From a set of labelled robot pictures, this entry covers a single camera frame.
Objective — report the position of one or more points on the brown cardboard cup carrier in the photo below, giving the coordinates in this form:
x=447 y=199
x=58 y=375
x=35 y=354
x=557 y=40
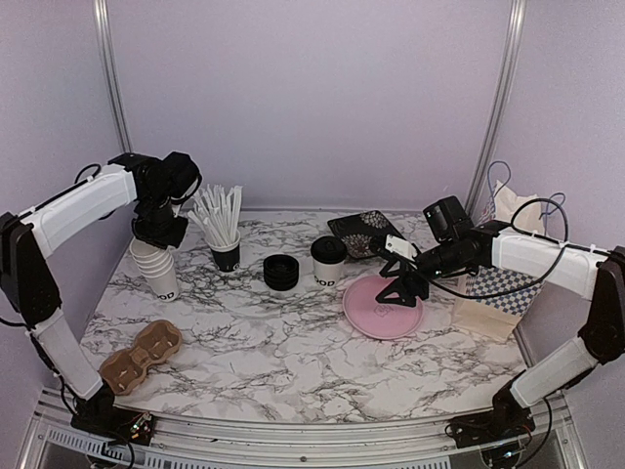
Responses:
x=124 y=370

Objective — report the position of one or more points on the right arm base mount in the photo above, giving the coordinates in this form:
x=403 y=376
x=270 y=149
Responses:
x=481 y=428

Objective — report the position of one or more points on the stack of white paper cups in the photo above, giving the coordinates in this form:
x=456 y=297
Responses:
x=157 y=266

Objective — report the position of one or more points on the blue checkered paper bag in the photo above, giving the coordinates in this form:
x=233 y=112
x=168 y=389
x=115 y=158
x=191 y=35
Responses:
x=496 y=310

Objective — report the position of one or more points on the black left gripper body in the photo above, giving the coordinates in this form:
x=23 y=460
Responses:
x=155 y=226

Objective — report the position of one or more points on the stack of black lids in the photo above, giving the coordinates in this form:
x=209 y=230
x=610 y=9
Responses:
x=281 y=272

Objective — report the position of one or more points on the dark floral square plate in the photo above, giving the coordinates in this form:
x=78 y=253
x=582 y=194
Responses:
x=357 y=232

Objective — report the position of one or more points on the black cup holding straws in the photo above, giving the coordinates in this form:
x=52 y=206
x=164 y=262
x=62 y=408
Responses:
x=227 y=258

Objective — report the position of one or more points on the black plastic cup lid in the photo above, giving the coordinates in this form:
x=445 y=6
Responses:
x=329 y=250

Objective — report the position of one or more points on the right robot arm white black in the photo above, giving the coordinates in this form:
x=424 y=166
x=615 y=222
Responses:
x=593 y=274

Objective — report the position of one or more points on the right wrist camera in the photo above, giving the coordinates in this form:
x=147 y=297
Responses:
x=390 y=244

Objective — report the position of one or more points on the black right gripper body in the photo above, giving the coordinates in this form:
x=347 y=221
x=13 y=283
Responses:
x=422 y=285

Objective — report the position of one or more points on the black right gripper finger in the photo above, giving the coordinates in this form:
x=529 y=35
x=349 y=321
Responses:
x=397 y=267
x=396 y=294

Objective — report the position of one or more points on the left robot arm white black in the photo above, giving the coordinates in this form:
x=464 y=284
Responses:
x=151 y=185

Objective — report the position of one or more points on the white paper coffee cup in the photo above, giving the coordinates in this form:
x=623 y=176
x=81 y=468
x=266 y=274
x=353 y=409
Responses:
x=327 y=275

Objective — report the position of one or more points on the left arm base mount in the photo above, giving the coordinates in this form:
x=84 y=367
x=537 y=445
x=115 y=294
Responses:
x=99 y=415

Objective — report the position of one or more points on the pink round plate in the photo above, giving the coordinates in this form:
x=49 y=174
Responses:
x=379 y=320

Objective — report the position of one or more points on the aluminium front rail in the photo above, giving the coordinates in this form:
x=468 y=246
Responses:
x=193 y=442

